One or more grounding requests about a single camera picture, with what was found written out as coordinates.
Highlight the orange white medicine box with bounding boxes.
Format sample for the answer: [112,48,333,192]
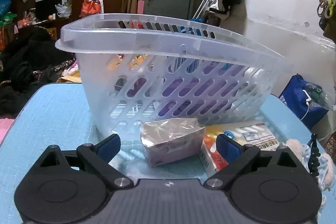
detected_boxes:
[201,120,279,177]

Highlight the foil purple box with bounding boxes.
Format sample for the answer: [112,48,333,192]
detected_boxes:
[141,118,205,166]

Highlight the black cable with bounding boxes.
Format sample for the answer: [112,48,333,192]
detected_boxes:
[307,133,321,178]

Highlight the plush sheep toy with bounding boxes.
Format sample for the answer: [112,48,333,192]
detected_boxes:
[285,135,335,192]

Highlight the blue shopping bag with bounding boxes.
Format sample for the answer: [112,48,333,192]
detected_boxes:
[279,74,335,130]

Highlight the translucent plastic basket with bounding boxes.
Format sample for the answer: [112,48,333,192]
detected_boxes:
[55,14,291,140]

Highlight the orange white hanging bag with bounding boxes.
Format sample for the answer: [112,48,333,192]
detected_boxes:
[80,0,104,18]

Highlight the brown hanging tote bag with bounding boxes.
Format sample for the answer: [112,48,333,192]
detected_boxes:
[317,0,335,43]

